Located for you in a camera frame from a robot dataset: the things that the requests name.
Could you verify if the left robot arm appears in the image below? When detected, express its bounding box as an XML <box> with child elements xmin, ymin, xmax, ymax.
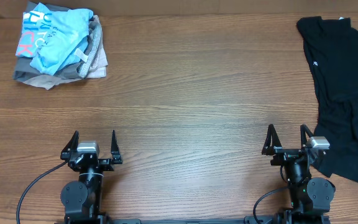
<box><xmin>60</xmin><ymin>131</ymin><xmax>123</xmax><ymax>224</ymax></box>

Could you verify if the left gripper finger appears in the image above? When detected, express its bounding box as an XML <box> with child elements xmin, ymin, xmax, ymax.
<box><xmin>60</xmin><ymin>131</ymin><xmax>79</xmax><ymax>161</ymax></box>
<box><xmin>111</xmin><ymin>131</ymin><xmax>123</xmax><ymax>164</ymax></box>

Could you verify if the light blue printed shirt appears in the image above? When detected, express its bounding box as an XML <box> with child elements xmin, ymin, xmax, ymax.
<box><xmin>16</xmin><ymin>3</ymin><xmax>94</xmax><ymax>75</ymax></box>

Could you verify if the beige folded garment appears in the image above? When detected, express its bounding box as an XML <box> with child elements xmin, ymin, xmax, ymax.
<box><xmin>13</xmin><ymin>15</ymin><xmax>108</xmax><ymax>90</ymax></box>

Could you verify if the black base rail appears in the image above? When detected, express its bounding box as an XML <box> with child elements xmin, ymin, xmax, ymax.
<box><xmin>56</xmin><ymin>216</ymin><xmax>331</xmax><ymax>224</ymax></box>

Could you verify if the grey knit folded garment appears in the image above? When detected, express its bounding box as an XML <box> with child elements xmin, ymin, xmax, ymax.
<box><xmin>78</xmin><ymin>21</ymin><xmax>102</xmax><ymax>78</ymax></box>

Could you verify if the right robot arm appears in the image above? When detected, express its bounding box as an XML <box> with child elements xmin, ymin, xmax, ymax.
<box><xmin>253</xmin><ymin>124</ymin><xmax>336</xmax><ymax>224</ymax></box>

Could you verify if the black garment pile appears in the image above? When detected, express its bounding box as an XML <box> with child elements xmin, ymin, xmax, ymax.
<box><xmin>296</xmin><ymin>16</ymin><xmax>358</xmax><ymax>183</ymax></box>

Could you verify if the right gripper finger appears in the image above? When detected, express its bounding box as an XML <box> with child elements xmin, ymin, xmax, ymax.
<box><xmin>300</xmin><ymin>124</ymin><xmax>313</xmax><ymax>147</ymax></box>
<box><xmin>262</xmin><ymin>124</ymin><xmax>282</xmax><ymax>156</ymax></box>

